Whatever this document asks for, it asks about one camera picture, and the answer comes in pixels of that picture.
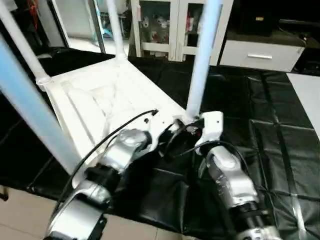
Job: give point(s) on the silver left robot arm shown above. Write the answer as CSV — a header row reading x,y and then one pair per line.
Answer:
x,y
120,152

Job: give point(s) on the white plastic table top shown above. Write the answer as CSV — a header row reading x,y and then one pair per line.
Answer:
x,y
100,95

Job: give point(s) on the white glass door cabinet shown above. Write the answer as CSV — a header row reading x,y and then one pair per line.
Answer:
x,y
175,47

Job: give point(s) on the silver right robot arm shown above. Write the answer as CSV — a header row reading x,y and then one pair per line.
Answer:
x,y
227,172

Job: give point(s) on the black table mat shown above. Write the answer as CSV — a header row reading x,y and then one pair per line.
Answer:
x,y
270,130

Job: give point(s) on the black speaker box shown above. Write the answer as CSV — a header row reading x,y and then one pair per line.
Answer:
x,y
260,19

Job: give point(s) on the white flat board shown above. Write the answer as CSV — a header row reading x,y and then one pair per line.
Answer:
x,y
307,100

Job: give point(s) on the white drawer unit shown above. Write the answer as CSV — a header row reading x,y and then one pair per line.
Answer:
x,y
262,55

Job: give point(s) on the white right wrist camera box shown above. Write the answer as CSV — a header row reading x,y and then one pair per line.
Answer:
x,y
210,125

